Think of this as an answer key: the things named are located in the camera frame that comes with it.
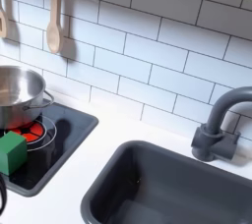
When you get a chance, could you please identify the green block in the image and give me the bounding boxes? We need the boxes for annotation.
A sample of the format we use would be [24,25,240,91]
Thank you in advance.
[0,131,29,177]

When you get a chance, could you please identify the black stove top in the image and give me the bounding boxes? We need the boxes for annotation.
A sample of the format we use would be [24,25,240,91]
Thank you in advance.
[0,101,99,198]

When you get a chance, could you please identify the grey tap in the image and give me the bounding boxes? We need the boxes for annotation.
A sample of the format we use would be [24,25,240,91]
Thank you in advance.
[190,85,252,163]

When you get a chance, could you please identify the grey sink basin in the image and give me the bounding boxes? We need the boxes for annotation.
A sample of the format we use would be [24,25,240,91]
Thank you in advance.
[80,140,252,224]

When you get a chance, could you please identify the wooden spoon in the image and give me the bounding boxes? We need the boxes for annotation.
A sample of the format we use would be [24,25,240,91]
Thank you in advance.
[45,0,65,55]

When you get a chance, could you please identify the steel pot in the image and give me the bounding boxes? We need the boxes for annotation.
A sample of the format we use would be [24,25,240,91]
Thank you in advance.
[0,65,55,130]

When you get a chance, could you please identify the wooden spatula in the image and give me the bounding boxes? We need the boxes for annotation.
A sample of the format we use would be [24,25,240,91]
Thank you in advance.
[0,0,8,39]

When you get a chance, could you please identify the thin black cable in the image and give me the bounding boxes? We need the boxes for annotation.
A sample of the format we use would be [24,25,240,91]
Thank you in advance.
[0,173,8,216]

